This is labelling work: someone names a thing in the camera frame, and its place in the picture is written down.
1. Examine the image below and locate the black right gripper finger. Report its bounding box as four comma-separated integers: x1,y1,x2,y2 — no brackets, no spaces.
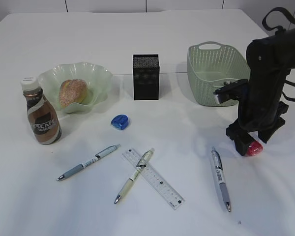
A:
258,120,285,144
234,131,253,156

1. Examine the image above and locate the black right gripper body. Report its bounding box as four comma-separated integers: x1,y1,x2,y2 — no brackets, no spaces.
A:
236,37,293,132

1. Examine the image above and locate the pink pencil sharpener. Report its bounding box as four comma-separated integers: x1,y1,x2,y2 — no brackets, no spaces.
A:
245,141,263,156

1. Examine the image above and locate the clear plastic ruler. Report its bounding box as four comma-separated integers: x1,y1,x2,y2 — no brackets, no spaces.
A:
122,148,185,210

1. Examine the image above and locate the blue pencil sharpener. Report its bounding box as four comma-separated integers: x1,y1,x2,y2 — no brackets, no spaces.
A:
111,114,129,130

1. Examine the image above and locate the sugar-dusted bread roll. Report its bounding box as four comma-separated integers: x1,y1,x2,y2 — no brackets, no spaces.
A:
59,79,88,108

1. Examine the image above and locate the Nescafe coffee bottle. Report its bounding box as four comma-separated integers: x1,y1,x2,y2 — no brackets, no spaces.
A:
21,77,62,145

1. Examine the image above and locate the blue black right robot arm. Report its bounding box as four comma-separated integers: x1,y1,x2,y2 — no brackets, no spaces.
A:
226,29,295,156

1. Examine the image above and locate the grey grip white pen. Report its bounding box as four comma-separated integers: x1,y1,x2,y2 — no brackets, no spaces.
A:
211,147,232,212

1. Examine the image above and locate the green plastic woven basket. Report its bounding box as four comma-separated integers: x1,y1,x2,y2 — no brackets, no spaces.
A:
187,41,250,107

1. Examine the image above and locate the beige grip pen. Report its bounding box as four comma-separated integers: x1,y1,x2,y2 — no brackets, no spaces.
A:
114,148,154,204

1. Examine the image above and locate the black pen holder box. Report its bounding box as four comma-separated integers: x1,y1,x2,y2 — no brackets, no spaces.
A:
132,54,160,100

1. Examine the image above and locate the blue-grey grip pen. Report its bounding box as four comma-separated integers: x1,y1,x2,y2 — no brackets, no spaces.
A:
56,144,121,181

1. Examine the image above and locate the green wavy glass plate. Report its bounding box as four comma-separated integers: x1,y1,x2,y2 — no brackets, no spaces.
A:
37,62,113,114

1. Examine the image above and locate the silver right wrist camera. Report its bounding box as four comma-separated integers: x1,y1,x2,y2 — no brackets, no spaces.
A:
213,79,249,104

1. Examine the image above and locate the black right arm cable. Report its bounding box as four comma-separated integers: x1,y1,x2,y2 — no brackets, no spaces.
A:
262,6,295,103

